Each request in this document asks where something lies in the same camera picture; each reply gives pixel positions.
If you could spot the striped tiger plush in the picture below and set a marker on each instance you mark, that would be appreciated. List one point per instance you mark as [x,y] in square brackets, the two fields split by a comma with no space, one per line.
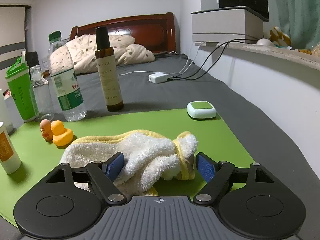
[303,51]

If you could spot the plastic water bottle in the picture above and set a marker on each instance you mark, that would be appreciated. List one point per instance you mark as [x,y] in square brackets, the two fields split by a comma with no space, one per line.
[66,85]

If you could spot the orange rubber duck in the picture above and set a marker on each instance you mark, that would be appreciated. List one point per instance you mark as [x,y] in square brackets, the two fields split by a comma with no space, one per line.
[45,128]

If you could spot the brown spray bottle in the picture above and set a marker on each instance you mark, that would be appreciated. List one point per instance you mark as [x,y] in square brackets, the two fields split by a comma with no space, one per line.
[110,80]

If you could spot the small white green box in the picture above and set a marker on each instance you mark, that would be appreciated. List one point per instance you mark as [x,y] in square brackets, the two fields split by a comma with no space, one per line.
[201,108]

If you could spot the clear glass bottle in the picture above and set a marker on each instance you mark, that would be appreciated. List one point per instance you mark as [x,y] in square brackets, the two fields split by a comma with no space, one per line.
[41,97]

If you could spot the yellow rubber duck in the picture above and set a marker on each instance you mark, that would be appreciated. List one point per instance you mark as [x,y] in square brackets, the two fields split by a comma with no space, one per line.
[60,133]

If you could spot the green lidded cup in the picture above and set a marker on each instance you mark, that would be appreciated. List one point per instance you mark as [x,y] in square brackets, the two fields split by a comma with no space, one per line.
[21,97]

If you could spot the white grey wardrobe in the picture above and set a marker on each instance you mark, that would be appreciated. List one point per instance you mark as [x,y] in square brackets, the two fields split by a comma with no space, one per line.
[12,30]

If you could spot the beige coral ornament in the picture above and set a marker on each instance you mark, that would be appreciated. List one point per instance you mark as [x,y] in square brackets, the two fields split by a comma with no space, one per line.
[316,50]

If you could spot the green curtain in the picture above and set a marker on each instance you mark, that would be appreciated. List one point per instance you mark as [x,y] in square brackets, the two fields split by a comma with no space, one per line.
[300,10]

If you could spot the white computer mouse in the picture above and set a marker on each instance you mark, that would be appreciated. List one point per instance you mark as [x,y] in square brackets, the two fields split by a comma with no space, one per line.
[265,42]

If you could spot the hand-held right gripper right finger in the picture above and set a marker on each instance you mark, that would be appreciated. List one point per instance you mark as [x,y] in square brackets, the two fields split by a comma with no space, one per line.
[206,167]

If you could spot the stone window sill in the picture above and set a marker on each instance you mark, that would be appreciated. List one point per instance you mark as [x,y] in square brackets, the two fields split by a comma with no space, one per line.
[275,55]

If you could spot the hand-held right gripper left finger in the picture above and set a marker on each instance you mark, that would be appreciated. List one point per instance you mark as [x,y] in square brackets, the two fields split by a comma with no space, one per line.
[115,166]

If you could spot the yellow white plush toy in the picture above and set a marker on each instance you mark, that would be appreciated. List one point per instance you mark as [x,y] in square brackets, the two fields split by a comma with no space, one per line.
[278,36]

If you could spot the white pill bottle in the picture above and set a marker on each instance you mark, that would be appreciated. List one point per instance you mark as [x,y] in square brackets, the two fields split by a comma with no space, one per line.
[7,152]

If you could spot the cream patterned duvet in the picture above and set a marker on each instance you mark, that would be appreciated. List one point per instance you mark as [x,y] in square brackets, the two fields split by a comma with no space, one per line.
[130,52]

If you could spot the white yellow-trimmed cloth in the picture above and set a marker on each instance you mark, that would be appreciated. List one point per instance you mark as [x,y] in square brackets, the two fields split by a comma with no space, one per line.
[150,150]

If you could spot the wooden bed headboard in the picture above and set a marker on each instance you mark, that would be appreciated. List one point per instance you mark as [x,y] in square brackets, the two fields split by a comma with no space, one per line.
[140,23]

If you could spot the green mat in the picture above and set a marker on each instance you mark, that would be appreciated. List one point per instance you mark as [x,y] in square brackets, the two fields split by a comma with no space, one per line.
[100,127]

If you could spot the white charger adapter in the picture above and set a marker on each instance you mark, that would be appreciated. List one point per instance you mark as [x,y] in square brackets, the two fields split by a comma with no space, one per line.
[158,77]

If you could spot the white grey box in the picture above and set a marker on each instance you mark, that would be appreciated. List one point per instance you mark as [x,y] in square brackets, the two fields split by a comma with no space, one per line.
[220,22]

